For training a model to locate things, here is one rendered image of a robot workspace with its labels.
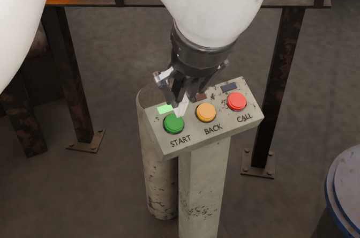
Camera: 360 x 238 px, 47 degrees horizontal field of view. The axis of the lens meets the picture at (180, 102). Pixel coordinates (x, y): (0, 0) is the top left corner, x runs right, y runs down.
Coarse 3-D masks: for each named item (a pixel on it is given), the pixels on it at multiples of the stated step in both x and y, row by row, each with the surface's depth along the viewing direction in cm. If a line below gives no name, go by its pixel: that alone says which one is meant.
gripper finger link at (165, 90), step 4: (156, 72) 64; (160, 72) 65; (156, 84) 63; (160, 84) 63; (164, 84) 63; (160, 88) 64; (164, 88) 65; (168, 88) 65; (164, 92) 66; (168, 92) 67; (164, 96) 68; (168, 96) 68; (168, 100) 70; (172, 100) 71; (168, 104) 72
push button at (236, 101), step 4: (236, 92) 90; (232, 96) 89; (236, 96) 89; (240, 96) 89; (244, 96) 90; (228, 100) 89; (232, 100) 88; (236, 100) 89; (240, 100) 89; (244, 100) 89; (228, 104) 89; (232, 104) 88; (236, 104) 88; (240, 104) 88; (244, 104) 89; (232, 108) 89; (236, 108) 88; (240, 108) 88
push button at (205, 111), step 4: (204, 104) 87; (208, 104) 87; (200, 108) 87; (204, 108) 87; (208, 108) 87; (212, 108) 87; (200, 112) 86; (204, 112) 86; (208, 112) 86; (212, 112) 87; (200, 116) 86; (204, 116) 86; (208, 116) 86; (212, 116) 86; (204, 120) 86; (208, 120) 86
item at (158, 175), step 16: (144, 96) 102; (160, 96) 102; (144, 128) 104; (144, 144) 110; (144, 160) 116; (160, 160) 111; (176, 160) 114; (160, 176) 117; (176, 176) 120; (160, 192) 123; (176, 192) 126; (160, 208) 130; (176, 208) 133
